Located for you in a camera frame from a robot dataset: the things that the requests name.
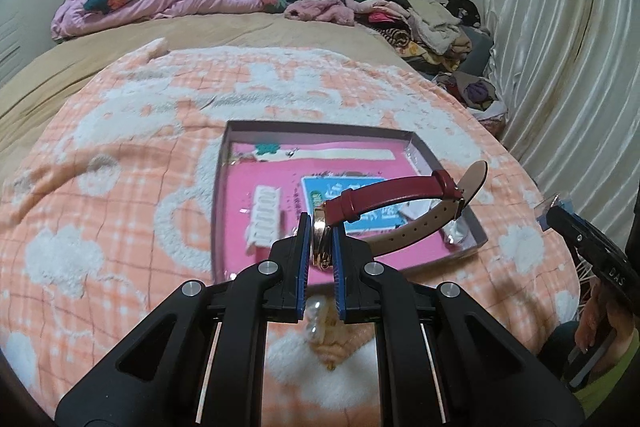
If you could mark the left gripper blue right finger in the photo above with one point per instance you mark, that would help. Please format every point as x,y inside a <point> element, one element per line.
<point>443,360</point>

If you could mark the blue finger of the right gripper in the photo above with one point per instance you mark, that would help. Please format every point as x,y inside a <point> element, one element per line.
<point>613,267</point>

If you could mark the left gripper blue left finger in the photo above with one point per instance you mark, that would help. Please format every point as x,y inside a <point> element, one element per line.
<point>198,357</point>

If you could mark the pearl claw hair clip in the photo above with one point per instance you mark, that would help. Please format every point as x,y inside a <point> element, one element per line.
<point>327,335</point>

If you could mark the white comb hair clip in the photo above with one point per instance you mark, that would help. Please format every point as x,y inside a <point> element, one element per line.
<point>265,219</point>

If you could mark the white earring card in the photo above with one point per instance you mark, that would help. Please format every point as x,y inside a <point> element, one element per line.
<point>415,209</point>

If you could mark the red leather strap watch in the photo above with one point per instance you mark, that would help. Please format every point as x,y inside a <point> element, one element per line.
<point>353,203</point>

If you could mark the clear plastic jewelry bag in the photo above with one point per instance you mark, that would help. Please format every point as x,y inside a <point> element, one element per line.
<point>454,233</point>

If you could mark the orange plaid cloud blanket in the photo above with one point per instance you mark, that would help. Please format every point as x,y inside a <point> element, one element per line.
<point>110,208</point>

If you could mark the pink workbook with blue label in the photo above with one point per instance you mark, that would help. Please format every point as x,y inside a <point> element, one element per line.
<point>307,175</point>

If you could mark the dark shallow cardboard box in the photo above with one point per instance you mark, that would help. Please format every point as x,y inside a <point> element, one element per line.
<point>420,156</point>

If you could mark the cream striped curtain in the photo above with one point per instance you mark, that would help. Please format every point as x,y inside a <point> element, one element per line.
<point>568,71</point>

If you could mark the pile of clothes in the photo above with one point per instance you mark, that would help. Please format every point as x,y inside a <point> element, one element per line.
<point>444,42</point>

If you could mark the tan bed sheet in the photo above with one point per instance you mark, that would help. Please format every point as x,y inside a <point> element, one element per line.
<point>37,92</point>

